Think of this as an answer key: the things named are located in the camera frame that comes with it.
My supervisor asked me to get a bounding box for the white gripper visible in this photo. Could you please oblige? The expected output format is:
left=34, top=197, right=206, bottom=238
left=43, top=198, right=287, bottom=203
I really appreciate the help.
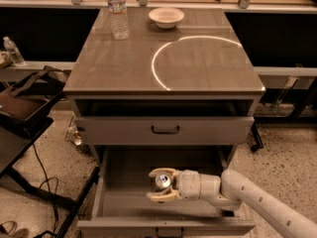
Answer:
left=147, top=168, right=221, bottom=203

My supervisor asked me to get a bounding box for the redbull can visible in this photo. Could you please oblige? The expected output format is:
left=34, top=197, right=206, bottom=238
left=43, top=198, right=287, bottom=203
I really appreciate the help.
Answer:
left=155, top=174, right=171, bottom=190

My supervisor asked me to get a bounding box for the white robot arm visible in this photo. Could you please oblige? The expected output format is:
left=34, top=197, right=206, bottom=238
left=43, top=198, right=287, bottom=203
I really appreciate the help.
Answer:
left=147, top=168, right=317, bottom=238

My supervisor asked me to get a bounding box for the grey open middle drawer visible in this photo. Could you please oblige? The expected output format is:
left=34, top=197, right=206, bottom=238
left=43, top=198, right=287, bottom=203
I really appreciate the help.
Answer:
left=78, top=147, right=255, bottom=238

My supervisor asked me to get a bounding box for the grey drawer cabinet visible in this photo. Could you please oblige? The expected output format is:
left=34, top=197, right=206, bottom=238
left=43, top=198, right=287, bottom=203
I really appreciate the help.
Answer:
left=62, top=6, right=266, bottom=238

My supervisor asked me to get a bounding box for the grey upper drawer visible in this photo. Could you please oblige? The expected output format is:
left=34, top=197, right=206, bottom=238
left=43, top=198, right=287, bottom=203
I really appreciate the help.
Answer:
left=75, top=117, right=254, bottom=146

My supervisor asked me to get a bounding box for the black caster wheel leg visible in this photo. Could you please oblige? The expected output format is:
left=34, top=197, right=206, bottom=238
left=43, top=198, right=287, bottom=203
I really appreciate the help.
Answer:
left=251, top=124, right=264, bottom=152

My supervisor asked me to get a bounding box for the plastic bottle on floor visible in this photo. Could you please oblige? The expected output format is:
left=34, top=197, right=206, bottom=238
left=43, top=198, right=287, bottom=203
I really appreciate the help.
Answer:
left=65, top=117, right=82, bottom=147

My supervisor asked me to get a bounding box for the black folding table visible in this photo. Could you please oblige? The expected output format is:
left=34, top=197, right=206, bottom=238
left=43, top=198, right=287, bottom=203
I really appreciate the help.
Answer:
left=0, top=104, right=99, bottom=238

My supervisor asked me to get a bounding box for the white bowl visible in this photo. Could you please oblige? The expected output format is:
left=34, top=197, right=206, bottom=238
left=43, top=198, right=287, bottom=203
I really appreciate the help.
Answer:
left=149, top=7, right=184, bottom=29

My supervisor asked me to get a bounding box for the clear plastic water bottle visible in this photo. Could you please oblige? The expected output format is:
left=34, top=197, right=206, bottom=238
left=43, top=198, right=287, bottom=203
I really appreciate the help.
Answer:
left=107, top=0, right=130, bottom=40

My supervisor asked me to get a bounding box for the small water bottle on shelf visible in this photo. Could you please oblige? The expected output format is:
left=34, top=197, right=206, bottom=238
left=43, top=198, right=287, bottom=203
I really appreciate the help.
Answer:
left=3, top=37, right=26, bottom=66

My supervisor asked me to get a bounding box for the black cable on floor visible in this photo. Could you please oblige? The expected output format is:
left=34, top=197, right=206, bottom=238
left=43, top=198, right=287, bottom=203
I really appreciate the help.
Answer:
left=30, top=142, right=59, bottom=233

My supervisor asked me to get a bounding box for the brown bag with strap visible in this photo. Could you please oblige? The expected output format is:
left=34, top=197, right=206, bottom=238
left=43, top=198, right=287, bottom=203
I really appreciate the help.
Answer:
left=0, top=65, right=68, bottom=124

